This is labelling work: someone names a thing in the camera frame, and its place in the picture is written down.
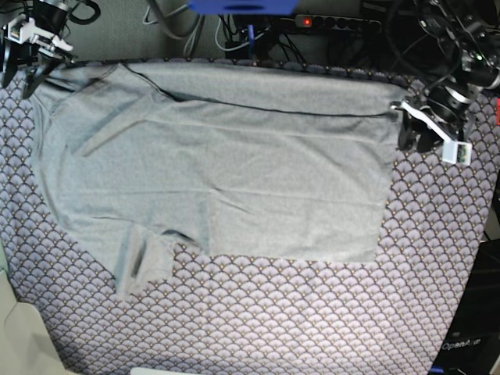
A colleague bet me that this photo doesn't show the black power strip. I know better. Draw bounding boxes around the black power strip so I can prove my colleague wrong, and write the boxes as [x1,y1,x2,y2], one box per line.
[293,14,382,33]

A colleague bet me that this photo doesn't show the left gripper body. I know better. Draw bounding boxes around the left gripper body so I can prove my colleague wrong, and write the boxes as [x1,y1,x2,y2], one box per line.
[423,84,479,125]

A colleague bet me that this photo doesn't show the red-tipped table clamp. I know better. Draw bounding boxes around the red-tipped table clamp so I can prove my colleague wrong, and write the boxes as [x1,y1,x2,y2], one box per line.
[247,24,258,66]

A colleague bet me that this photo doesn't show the blue camera mount bracket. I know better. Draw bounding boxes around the blue camera mount bracket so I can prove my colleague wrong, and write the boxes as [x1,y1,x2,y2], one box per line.
[188,0,298,16]

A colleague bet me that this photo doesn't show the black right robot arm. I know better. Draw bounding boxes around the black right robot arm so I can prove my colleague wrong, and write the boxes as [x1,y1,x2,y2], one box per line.
[1,1,101,98]

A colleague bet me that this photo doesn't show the black OpenArm box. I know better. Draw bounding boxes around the black OpenArm box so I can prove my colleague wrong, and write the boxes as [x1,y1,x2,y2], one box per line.
[429,240,499,374]

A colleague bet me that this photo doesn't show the red clamp at right edge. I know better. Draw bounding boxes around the red clamp at right edge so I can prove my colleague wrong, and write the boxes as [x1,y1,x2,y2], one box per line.
[495,97,500,126]

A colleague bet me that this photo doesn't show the light grey T-shirt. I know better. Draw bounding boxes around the light grey T-shirt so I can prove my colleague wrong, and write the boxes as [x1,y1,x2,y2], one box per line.
[31,63,405,299]

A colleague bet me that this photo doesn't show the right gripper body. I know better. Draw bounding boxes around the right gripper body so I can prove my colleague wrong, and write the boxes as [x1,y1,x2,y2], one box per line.
[32,0,70,34]

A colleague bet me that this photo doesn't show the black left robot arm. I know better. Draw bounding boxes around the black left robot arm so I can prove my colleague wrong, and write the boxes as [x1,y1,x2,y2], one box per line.
[384,1,499,153]

